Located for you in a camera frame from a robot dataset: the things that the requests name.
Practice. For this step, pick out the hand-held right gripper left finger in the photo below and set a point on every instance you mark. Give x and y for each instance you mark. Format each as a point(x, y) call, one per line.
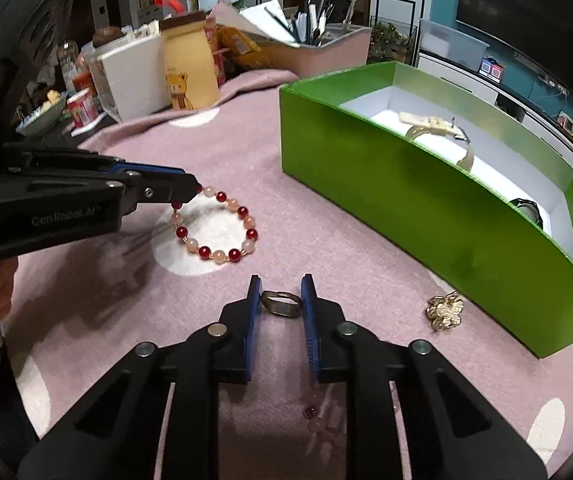
point(252, 330)

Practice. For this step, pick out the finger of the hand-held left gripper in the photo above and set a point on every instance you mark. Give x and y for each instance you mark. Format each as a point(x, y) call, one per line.
point(166, 192)
point(146, 170)

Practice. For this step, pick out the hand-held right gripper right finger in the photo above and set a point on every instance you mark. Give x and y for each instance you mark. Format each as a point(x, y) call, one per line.
point(311, 330)

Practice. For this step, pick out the green cardboard box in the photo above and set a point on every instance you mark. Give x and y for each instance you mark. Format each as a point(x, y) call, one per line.
point(416, 200)

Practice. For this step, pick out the white wristwatch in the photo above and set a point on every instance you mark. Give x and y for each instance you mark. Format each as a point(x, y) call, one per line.
point(431, 122)

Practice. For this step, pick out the dark brown wristwatch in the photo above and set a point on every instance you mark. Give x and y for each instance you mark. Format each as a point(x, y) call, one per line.
point(526, 206)

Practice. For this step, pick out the white storage box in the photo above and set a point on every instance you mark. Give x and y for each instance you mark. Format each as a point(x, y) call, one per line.
point(131, 80)

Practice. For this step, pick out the patterned bowl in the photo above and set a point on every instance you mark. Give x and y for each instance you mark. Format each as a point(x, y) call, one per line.
point(41, 120)

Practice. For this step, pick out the yellow bear bottle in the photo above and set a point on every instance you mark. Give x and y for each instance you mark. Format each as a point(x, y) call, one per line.
point(186, 60)

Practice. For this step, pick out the gold flower brooch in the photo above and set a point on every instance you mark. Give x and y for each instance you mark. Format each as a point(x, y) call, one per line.
point(444, 312)

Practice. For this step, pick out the yellow snack packet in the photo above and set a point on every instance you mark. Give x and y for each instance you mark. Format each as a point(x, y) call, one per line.
point(239, 42)

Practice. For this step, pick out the white papers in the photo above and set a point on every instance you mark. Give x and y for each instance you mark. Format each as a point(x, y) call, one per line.
point(261, 17)

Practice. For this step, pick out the pink desk organizer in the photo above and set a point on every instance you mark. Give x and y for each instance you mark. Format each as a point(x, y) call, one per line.
point(336, 50)

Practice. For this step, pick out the glass tank with plants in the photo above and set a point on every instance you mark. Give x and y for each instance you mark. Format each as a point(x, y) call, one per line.
point(389, 40)

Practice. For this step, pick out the white television cabinet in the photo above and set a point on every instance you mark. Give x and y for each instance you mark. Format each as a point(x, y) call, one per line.
point(466, 85)

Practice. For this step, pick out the blue and red small box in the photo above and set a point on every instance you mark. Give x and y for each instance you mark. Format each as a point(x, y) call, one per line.
point(491, 69)

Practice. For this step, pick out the clear plastic storage box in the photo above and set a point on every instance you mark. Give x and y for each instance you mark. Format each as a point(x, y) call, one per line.
point(451, 42)

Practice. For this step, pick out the black television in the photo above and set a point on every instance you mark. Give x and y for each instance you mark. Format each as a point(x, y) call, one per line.
point(531, 10)

